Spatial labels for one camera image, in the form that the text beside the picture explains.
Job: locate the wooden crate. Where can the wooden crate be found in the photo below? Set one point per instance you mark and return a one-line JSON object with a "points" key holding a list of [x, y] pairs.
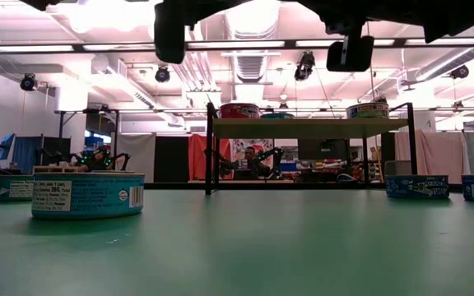
{"points": [[54, 169]]}

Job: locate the white hanging curtain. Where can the white hanging curtain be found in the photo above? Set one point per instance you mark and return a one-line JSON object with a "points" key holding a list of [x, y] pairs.
{"points": [[136, 156]]}

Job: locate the large teal tuna can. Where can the large teal tuna can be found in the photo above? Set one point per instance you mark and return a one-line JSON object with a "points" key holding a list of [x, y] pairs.
{"points": [[12, 189], [89, 197]]}

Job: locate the white and red poster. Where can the white and red poster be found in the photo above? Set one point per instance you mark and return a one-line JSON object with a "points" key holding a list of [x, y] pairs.
{"points": [[257, 144]]}

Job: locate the green label tuna can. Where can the green label tuna can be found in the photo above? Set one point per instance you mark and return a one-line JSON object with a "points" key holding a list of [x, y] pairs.
{"points": [[368, 111]]}

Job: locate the black ceiling spotlight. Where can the black ceiling spotlight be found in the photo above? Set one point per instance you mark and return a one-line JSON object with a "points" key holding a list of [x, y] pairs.
{"points": [[459, 72], [162, 75], [28, 82], [305, 66]]}

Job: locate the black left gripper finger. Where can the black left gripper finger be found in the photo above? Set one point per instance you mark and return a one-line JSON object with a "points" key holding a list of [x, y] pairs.
{"points": [[170, 33]]}

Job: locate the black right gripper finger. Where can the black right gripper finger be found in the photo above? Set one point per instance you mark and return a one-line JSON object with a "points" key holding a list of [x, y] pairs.
{"points": [[356, 57]]}

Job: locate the wooden shelf with black legs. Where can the wooden shelf with black legs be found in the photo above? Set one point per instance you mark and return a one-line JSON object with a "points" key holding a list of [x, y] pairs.
{"points": [[303, 128]]}

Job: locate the large red albacore can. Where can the large red albacore can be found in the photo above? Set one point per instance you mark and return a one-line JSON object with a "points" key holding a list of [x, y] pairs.
{"points": [[240, 111]]}

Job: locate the person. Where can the person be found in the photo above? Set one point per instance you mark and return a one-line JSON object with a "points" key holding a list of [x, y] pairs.
{"points": [[250, 158], [97, 158]]}

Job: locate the large teal can gold lid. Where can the large teal can gold lid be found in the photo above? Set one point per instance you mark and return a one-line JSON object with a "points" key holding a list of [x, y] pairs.
{"points": [[277, 116]]}

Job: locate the ribbed ventilation duct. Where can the ribbed ventilation duct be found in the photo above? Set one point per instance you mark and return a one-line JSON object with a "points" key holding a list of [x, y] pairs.
{"points": [[250, 66]]}

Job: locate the green table mat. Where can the green table mat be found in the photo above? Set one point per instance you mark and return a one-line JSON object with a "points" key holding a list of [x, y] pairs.
{"points": [[237, 246]]}

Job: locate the cluttered background workbench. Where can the cluttered background workbench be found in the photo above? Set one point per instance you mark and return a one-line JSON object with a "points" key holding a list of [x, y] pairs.
{"points": [[327, 166]]}

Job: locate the black background rig frame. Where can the black background rig frame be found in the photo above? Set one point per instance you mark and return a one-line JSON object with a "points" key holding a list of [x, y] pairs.
{"points": [[115, 135]]}

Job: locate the black wall panel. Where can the black wall panel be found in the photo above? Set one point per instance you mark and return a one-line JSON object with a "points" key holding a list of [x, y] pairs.
{"points": [[171, 158]]}

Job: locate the red hanging banner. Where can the red hanging banner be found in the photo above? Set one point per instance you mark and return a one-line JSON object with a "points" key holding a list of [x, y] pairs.
{"points": [[198, 156]]}

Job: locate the beige hanging cloth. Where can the beige hanging cloth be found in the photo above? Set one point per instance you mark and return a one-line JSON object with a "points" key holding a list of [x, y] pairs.
{"points": [[430, 156]]}

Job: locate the blue hanging curtain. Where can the blue hanging curtain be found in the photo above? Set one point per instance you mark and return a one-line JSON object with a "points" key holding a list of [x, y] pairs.
{"points": [[27, 154]]}

